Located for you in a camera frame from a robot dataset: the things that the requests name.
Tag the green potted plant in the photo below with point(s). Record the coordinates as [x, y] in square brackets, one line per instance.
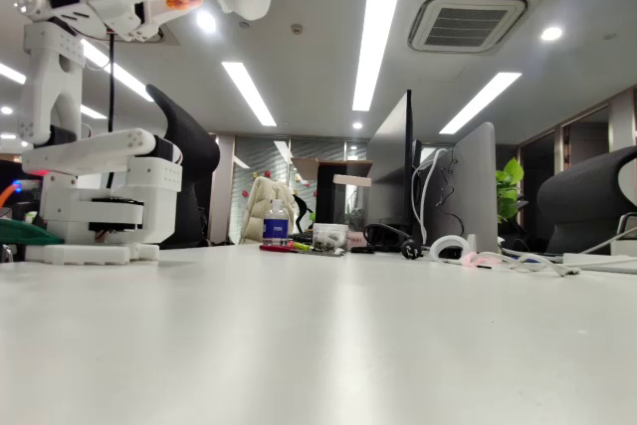
[507, 191]

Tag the white round device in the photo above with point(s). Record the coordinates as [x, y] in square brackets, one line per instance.
[448, 239]

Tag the clear bottle blue label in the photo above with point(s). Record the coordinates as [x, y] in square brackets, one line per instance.
[275, 228]

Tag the white flat box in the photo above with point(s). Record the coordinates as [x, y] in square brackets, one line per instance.
[607, 262]

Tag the ceiling smoke detector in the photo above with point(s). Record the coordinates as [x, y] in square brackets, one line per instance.
[297, 28]

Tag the beige padded jacket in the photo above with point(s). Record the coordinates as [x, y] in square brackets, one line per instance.
[259, 201]

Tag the clear plastic container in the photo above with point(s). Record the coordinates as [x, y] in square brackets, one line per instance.
[328, 238]

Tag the black mesh office chair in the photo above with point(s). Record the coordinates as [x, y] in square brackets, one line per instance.
[582, 196]
[194, 146]

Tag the grey-backed monitor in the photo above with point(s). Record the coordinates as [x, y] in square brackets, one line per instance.
[473, 186]

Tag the pink box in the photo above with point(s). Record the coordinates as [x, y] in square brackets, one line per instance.
[356, 238]

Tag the long ceiling strip light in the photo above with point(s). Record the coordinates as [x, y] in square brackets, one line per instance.
[378, 22]

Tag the thin black monitor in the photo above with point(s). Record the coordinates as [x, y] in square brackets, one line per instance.
[409, 146]

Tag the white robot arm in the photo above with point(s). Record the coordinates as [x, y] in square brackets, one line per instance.
[55, 76]

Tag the green cloth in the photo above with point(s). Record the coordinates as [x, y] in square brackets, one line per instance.
[25, 233]

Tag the round ceiling light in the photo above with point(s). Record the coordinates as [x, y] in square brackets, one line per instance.
[551, 33]
[206, 22]

